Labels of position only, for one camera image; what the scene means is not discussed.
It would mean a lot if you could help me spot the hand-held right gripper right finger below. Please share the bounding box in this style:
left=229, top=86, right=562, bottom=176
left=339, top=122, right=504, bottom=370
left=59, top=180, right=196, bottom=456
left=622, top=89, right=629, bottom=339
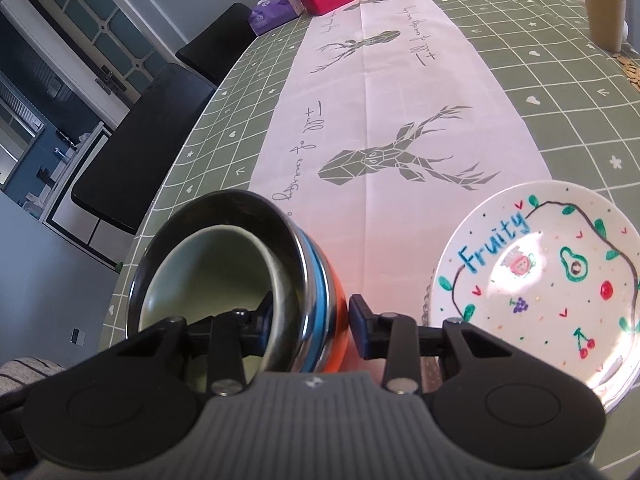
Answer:
left=349, top=294, right=518, bottom=395

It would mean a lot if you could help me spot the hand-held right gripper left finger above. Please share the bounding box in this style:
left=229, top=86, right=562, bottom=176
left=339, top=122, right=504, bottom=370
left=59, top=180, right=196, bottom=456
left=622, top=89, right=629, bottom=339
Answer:
left=115, top=294, right=278, bottom=397

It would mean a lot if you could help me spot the orange steel bowl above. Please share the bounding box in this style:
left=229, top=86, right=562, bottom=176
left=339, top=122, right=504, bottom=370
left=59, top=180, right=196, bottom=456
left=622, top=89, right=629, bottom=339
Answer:
left=317, top=255, right=352, bottom=375

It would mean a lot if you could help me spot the green ceramic bowl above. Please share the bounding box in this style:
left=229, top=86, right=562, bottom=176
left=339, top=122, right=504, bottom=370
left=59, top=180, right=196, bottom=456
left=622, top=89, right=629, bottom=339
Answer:
left=137, top=225, right=292, bottom=393

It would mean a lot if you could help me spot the painted white plate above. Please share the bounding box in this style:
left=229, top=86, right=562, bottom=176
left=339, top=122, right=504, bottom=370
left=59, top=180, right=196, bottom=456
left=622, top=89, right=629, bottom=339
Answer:
left=430, top=180, right=640, bottom=411

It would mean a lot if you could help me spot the white cabinet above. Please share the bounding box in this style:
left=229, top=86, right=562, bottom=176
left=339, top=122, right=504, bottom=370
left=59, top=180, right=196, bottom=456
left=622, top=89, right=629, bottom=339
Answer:
left=42, top=125, right=136, bottom=266

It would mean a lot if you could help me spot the black chair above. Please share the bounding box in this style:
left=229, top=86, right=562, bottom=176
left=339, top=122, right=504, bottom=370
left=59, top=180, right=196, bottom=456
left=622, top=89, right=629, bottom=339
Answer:
left=71, top=63, right=218, bottom=235
left=175, top=2, right=256, bottom=86

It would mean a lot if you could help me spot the striped grey shirt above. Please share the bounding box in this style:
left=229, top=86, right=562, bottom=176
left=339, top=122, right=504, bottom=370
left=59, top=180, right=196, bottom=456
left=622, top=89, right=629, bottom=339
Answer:
left=0, top=357, right=66, bottom=401

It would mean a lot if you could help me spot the white deer print table runner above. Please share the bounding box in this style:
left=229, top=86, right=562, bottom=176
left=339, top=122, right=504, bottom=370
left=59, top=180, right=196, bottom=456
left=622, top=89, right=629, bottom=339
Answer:
left=247, top=0, right=541, bottom=376

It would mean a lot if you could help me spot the purple tissue pack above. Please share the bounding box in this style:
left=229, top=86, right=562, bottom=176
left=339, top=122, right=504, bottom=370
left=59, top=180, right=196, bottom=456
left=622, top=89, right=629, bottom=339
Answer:
left=247, top=0, right=303, bottom=36

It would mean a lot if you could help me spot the white glass panel door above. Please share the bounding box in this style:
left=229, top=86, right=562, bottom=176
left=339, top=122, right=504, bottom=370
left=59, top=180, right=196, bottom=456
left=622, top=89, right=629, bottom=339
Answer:
left=20, top=0, right=171, bottom=106

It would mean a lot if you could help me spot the pile of seeds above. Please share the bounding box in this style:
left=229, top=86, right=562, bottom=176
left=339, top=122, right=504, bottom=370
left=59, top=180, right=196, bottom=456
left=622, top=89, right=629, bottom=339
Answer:
left=612, top=47, right=640, bottom=93

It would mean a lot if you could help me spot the tan cup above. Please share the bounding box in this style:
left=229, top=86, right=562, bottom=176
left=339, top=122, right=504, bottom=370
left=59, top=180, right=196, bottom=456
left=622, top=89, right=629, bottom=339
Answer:
left=580, top=0, right=628, bottom=53

